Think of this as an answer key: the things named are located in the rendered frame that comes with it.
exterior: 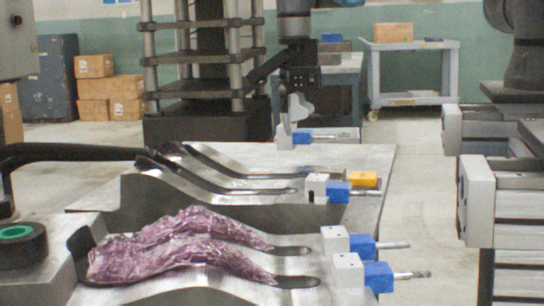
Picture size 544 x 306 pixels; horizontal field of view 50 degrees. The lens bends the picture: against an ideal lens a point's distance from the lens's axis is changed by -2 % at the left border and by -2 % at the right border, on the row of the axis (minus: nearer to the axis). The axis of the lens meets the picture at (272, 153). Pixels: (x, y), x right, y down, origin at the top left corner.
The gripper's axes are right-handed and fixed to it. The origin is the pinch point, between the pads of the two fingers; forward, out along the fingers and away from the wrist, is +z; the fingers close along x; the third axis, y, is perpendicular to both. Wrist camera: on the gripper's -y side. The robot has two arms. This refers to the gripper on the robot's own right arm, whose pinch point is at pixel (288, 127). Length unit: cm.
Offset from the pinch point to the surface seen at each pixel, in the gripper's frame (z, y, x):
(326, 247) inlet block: 8, 17, -49
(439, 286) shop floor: 95, 37, 124
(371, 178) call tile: 11.3, 18.6, 0.0
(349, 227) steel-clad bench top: 15.0, 16.4, -22.1
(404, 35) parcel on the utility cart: 1, 4, 555
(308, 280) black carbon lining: 10, 15, -57
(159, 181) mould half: 2.8, -15.3, -36.1
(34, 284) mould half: 4, -13, -76
